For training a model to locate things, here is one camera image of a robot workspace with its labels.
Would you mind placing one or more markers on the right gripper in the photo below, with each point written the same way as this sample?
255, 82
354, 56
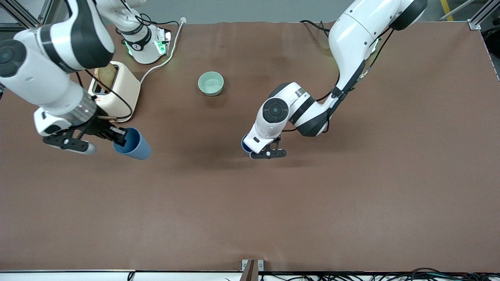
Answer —
98, 126

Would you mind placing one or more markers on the blue plastic cup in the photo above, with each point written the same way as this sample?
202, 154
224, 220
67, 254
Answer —
245, 146
136, 148

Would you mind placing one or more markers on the white Franka left arm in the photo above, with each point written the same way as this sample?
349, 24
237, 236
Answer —
351, 39

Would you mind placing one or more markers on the white Franka right arm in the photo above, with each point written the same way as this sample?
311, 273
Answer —
43, 82

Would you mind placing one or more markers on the cream white toaster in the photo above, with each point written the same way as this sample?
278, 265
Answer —
125, 89

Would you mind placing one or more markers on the brown bread slice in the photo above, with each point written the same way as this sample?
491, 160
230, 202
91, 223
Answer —
107, 76

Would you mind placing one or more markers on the pale green bowl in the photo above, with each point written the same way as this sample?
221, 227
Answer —
211, 84

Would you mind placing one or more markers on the metal table edge bracket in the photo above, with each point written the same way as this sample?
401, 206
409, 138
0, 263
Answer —
252, 269

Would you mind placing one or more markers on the aluminium frame profile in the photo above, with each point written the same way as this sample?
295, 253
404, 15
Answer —
19, 15
484, 13

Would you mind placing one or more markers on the white table edge rail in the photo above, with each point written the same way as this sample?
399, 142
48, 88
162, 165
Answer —
58, 276

